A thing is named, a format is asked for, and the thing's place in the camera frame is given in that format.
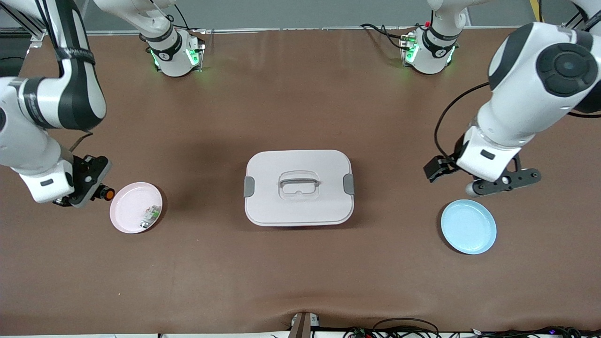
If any black left base cable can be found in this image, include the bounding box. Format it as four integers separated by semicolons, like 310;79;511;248
360;23;414;50

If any pink round plate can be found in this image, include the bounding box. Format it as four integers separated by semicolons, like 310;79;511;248
109;182;163;234

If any light blue round plate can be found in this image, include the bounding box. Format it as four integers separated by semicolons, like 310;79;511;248
440;199;497;255

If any black cable bundle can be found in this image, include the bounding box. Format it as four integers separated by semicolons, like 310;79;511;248
343;317;601;338

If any white lidded storage box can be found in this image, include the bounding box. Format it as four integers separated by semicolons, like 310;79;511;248
243;149;355;227

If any black base cable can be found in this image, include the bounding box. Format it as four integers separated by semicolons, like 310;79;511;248
160;5;207;33
360;23;414;50

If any black right base cable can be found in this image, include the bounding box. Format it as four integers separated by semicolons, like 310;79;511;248
160;5;207;33

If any aluminium frame profile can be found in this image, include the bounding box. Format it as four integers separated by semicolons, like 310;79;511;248
0;0;47;42

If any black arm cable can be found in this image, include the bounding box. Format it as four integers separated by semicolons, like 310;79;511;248
434;82;491;162
40;0;94;153

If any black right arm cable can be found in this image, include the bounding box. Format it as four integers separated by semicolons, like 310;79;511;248
40;0;94;153

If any small green white component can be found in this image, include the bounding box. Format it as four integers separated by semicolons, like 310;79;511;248
141;204;162;230

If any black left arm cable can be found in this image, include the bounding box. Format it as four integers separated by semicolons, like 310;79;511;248
434;82;491;162

